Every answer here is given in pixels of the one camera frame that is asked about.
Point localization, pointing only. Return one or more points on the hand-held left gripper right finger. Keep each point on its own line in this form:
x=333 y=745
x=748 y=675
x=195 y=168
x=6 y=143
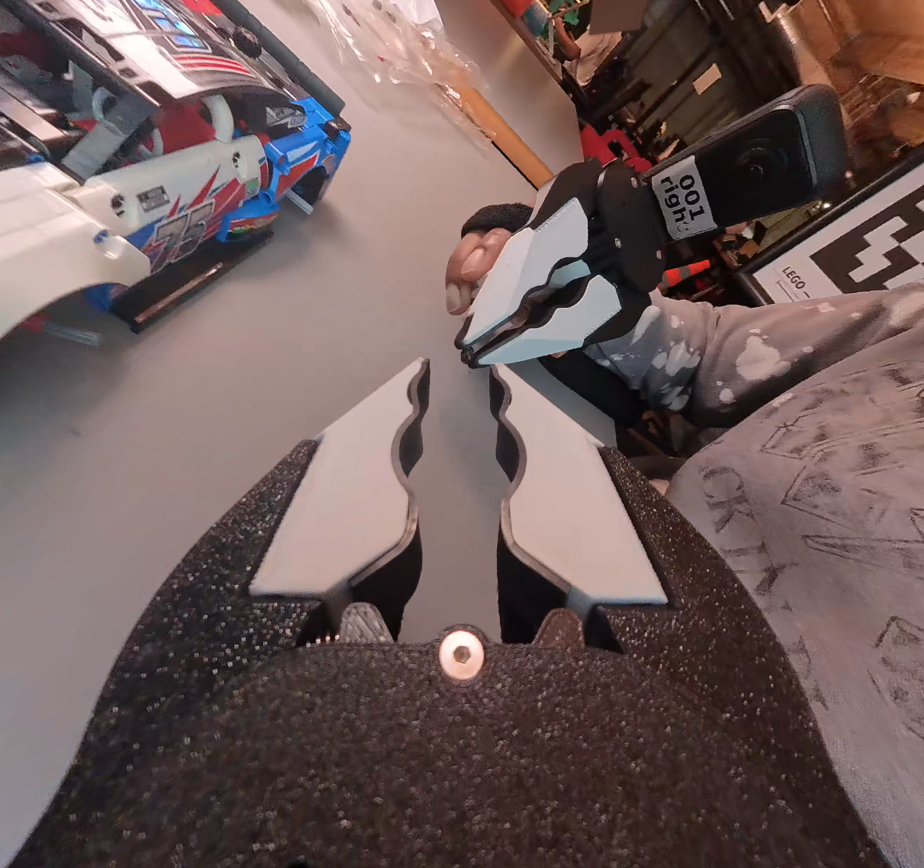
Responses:
x=577 y=521

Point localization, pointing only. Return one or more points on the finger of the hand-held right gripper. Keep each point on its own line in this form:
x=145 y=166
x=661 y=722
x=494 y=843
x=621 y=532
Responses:
x=556 y=330
x=538 y=258

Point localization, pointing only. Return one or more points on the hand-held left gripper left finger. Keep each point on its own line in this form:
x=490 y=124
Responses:
x=339 y=514

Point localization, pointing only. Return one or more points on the toy brick race car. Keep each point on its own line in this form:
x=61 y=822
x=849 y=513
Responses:
x=180 y=168

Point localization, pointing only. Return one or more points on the person's right forearm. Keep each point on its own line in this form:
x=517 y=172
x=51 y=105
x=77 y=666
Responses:
x=758 y=355

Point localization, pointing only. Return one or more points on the person's right hand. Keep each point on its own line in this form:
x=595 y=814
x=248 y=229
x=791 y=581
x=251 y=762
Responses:
x=469 y=269

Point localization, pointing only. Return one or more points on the marker pattern poster board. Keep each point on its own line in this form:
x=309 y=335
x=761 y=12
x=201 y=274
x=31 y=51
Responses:
x=866 y=247

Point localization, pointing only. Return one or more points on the person's grey printed clothing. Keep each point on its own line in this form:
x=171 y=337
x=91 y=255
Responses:
x=830 y=521

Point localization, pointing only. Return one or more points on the clear plastic bags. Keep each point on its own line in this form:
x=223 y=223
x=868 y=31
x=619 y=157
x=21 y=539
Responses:
x=375 y=31

